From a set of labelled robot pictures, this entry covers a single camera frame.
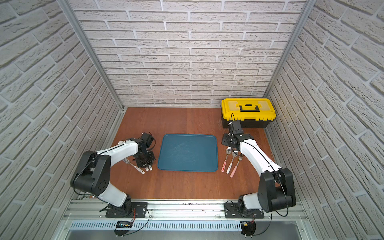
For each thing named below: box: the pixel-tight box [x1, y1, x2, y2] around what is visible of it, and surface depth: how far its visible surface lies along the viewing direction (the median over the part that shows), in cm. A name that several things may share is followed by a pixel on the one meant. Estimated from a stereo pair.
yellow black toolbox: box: [221, 98, 277, 129], surface depth 99 cm
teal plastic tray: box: [157, 133, 219, 172], surface depth 96 cm
